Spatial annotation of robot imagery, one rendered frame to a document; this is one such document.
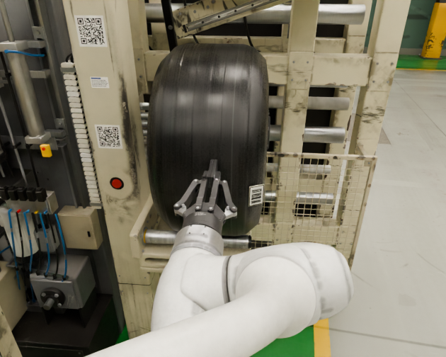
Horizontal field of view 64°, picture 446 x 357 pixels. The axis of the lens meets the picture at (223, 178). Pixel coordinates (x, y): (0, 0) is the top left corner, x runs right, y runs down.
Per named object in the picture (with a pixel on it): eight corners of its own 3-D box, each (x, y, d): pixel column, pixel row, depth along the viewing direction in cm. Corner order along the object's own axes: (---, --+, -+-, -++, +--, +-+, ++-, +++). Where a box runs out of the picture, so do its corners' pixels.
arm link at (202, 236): (166, 244, 58) (173, 219, 63) (171, 278, 63) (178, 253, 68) (221, 248, 57) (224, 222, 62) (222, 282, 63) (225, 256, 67)
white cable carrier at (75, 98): (91, 208, 120) (59, 62, 96) (97, 200, 124) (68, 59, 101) (104, 209, 119) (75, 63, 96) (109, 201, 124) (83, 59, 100)
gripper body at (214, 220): (222, 226, 62) (226, 192, 69) (175, 223, 63) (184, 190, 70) (223, 254, 67) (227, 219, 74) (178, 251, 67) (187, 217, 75)
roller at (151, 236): (144, 244, 116) (140, 240, 112) (146, 231, 118) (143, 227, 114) (250, 251, 113) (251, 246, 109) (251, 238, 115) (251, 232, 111)
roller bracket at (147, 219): (132, 259, 112) (128, 234, 108) (162, 193, 147) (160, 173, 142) (142, 260, 112) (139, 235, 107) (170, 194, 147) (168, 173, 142)
